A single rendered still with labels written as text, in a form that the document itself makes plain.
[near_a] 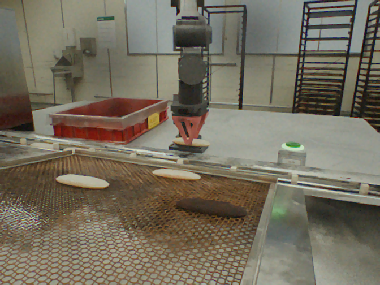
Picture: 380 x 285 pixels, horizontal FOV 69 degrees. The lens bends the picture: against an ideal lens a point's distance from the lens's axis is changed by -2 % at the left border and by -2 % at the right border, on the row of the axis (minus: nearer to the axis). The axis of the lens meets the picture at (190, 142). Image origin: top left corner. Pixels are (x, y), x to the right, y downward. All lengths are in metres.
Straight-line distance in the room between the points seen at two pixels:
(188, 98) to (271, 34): 4.45
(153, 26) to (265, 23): 2.05
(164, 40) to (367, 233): 5.21
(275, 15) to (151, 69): 2.44
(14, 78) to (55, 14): 5.86
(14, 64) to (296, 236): 1.17
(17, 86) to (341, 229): 1.19
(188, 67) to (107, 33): 5.68
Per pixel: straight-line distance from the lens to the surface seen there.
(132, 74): 5.93
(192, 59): 0.56
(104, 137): 1.05
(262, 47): 5.05
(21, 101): 1.31
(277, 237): 0.35
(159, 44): 5.61
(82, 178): 0.50
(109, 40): 6.20
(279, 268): 0.29
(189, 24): 0.64
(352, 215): 0.66
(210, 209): 0.38
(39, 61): 7.55
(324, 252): 0.53
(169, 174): 0.54
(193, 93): 0.64
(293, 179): 0.67
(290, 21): 5.04
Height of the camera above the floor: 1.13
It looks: 17 degrees down
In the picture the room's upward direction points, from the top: straight up
